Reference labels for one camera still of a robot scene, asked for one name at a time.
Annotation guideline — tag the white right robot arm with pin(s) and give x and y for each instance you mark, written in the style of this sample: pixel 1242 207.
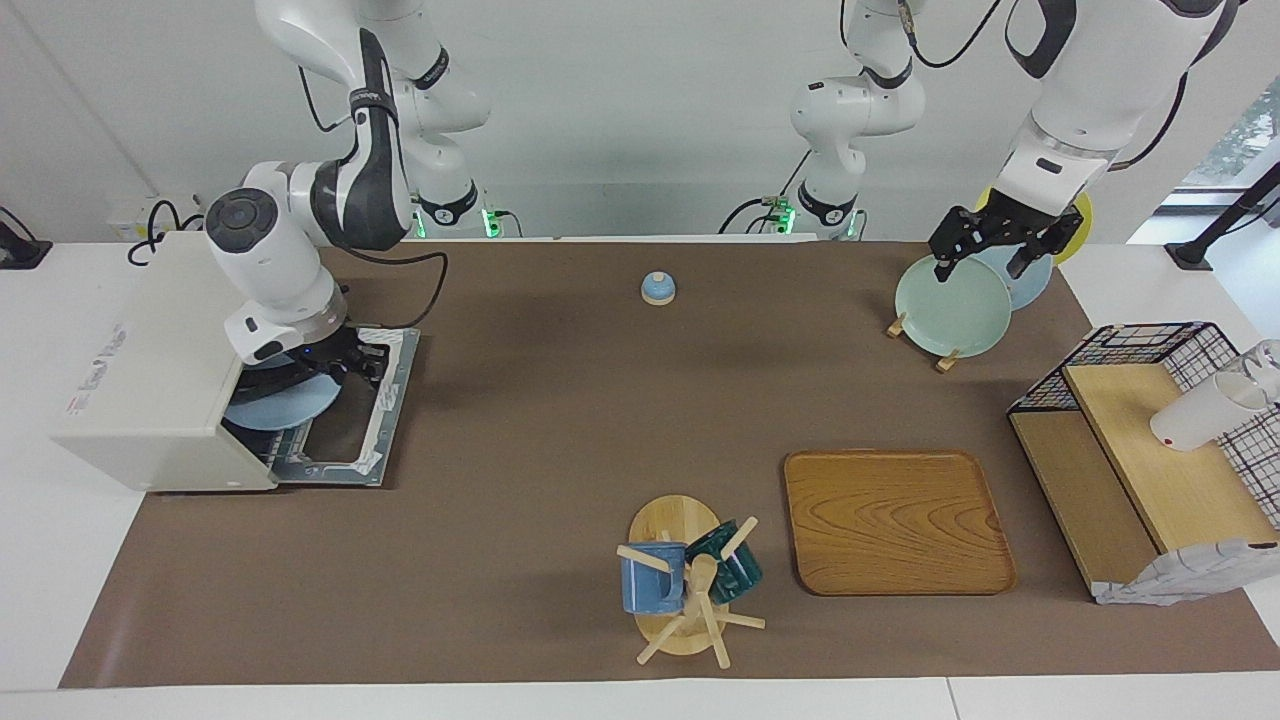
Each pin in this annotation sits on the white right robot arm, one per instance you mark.
pixel 270 250

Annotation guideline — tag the black stand with clamp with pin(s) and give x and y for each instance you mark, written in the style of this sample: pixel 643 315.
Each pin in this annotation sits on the black stand with clamp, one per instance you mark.
pixel 1190 255

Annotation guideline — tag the light blue round plate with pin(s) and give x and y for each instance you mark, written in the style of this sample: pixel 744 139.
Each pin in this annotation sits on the light blue round plate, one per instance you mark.
pixel 280 413

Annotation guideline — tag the black table clamp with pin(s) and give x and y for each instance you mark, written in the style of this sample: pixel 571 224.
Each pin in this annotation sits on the black table clamp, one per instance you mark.
pixel 25 252

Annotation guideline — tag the white checked cloth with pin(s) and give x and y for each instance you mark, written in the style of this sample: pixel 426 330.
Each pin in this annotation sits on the white checked cloth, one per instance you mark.
pixel 1180 575

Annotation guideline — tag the pale blue racked plate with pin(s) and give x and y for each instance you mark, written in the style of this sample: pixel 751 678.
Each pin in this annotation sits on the pale blue racked plate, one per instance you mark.
pixel 1035 288

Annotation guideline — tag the yellow plate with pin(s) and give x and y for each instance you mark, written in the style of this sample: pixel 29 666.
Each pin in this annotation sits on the yellow plate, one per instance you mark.
pixel 1082 230

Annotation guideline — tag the brown table mat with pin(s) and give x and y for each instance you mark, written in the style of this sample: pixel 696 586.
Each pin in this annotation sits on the brown table mat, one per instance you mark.
pixel 550 450

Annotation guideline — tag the cream white toaster oven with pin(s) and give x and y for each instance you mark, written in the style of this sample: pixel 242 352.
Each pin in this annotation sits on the cream white toaster oven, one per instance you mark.
pixel 150 350

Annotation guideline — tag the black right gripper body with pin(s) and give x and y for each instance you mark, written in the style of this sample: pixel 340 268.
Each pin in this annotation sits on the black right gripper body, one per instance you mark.
pixel 315 358

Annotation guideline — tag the wooden serving tray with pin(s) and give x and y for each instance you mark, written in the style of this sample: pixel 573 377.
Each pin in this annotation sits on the wooden serving tray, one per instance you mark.
pixel 895 520

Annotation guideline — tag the stepped wooden shelf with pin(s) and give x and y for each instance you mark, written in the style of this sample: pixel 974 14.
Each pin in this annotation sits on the stepped wooden shelf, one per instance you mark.
pixel 1180 480

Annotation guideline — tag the blue mug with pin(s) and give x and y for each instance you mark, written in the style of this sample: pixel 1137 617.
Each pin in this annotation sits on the blue mug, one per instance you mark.
pixel 650 590

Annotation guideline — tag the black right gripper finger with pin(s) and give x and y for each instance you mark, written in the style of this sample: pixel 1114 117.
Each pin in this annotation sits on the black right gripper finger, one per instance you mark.
pixel 362 375
pixel 368 354

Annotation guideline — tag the clear glass cup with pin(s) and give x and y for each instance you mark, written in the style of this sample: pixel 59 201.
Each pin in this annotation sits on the clear glass cup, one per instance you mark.
pixel 1268 358

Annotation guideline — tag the wooden mug tree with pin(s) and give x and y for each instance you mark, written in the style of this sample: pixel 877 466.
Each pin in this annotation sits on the wooden mug tree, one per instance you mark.
pixel 675 520

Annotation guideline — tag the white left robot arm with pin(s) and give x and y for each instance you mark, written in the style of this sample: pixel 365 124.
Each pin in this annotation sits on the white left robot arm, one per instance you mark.
pixel 1100 80

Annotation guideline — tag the wooden plate rack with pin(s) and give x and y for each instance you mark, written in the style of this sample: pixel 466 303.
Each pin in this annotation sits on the wooden plate rack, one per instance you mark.
pixel 896 326

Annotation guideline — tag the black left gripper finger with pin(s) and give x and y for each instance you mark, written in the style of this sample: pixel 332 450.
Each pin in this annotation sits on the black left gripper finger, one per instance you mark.
pixel 1026 264
pixel 946 270

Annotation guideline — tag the dark green mug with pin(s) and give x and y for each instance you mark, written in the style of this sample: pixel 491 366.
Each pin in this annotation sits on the dark green mug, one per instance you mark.
pixel 742 575

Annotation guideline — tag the window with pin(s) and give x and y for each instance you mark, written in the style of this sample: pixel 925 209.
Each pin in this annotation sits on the window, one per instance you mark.
pixel 1245 140

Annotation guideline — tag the white plastic cup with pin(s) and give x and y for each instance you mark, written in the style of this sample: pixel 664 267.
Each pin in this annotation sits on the white plastic cup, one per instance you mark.
pixel 1195 415

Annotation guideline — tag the white power socket box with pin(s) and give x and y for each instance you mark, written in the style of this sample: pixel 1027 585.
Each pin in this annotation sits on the white power socket box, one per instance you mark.
pixel 125 215

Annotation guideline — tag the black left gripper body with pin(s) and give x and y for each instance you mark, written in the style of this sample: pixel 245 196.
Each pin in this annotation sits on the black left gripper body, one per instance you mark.
pixel 1000 225

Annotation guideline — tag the mint green plate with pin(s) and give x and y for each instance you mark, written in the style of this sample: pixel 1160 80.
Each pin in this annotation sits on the mint green plate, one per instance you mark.
pixel 950 310

